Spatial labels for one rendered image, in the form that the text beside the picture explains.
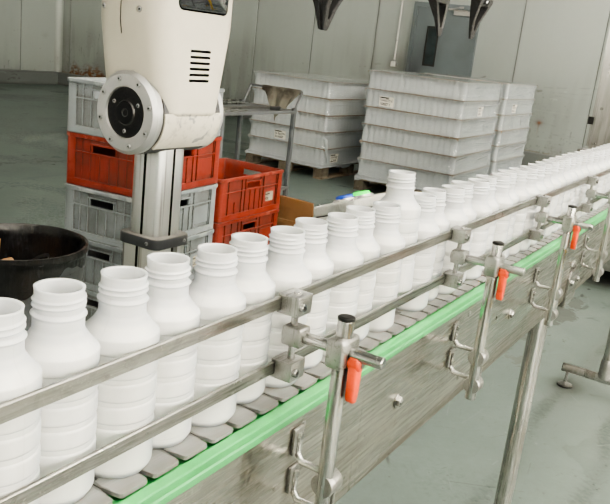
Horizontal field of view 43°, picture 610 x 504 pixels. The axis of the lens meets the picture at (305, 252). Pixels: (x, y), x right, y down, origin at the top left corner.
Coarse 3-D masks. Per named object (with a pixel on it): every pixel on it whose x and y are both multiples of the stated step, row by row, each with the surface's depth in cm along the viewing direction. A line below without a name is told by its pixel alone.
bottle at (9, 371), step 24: (0, 312) 52; (0, 336) 49; (24, 336) 50; (0, 360) 49; (24, 360) 51; (0, 384) 49; (24, 384) 50; (0, 432) 49; (24, 432) 51; (0, 456) 50; (24, 456) 51; (0, 480) 50; (24, 480) 52
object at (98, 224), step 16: (80, 192) 324; (96, 192) 320; (192, 192) 345; (208, 192) 360; (80, 208) 327; (96, 208) 322; (112, 208) 358; (128, 208) 316; (192, 208) 350; (208, 208) 362; (80, 224) 328; (96, 224) 324; (112, 224) 321; (128, 224) 318; (192, 224) 352; (208, 224) 365; (96, 240) 325; (112, 240) 322
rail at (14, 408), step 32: (608, 192) 216; (480, 224) 123; (544, 224) 160; (384, 256) 93; (480, 256) 127; (320, 288) 81; (416, 288) 105; (224, 320) 67; (160, 352) 60; (64, 384) 52; (96, 384) 55; (0, 416) 48; (128, 448) 60; (64, 480) 54
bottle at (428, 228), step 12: (420, 192) 110; (420, 204) 107; (432, 204) 107; (420, 216) 107; (432, 216) 108; (420, 228) 107; (432, 228) 107; (420, 240) 107; (420, 252) 107; (432, 252) 108; (420, 264) 108; (432, 264) 109; (420, 276) 108; (420, 300) 109
